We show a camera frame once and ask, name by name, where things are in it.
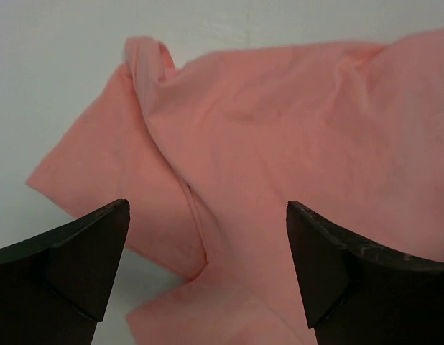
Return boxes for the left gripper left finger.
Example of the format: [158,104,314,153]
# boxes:
[0,199,130,345]

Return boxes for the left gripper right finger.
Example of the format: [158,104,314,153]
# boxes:
[287,201,444,345]

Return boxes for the pink t shirt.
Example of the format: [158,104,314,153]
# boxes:
[27,29,444,344]

